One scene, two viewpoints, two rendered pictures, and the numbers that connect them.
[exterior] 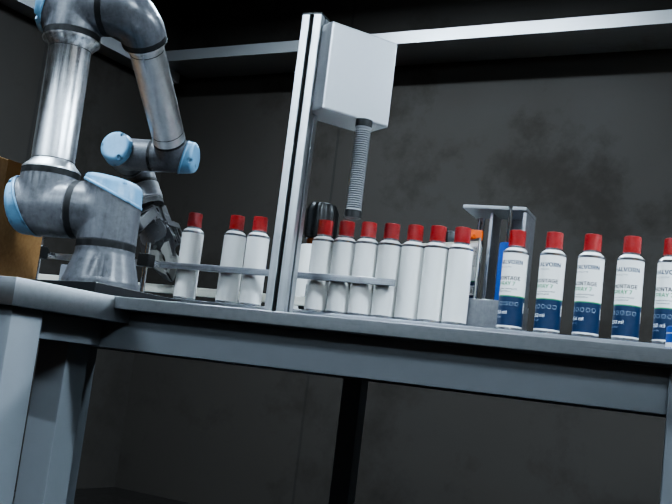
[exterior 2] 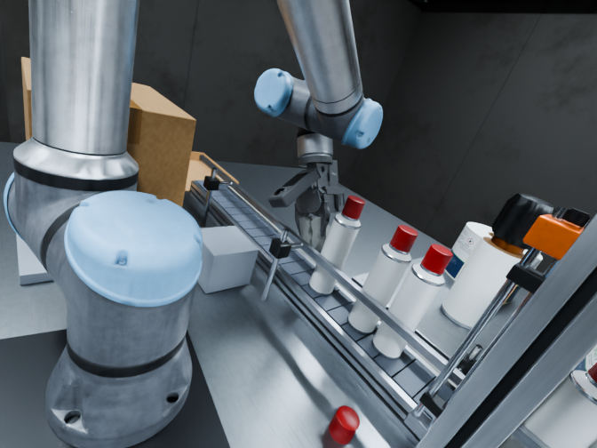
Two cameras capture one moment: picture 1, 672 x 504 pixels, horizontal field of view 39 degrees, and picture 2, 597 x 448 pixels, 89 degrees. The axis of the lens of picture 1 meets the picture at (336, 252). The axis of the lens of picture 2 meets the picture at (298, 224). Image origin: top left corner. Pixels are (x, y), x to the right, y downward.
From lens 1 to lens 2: 177 cm
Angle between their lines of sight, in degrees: 36
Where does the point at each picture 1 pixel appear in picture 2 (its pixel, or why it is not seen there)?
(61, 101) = (45, 15)
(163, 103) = (316, 33)
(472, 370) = not seen: outside the picture
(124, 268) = (124, 409)
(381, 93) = not seen: outside the picture
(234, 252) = (386, 281)
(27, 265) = not seen: hidden behind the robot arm
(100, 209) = (74, 304)
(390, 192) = (545, 98)
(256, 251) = (417, 300)
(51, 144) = (41, 119)
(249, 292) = (388, 343)
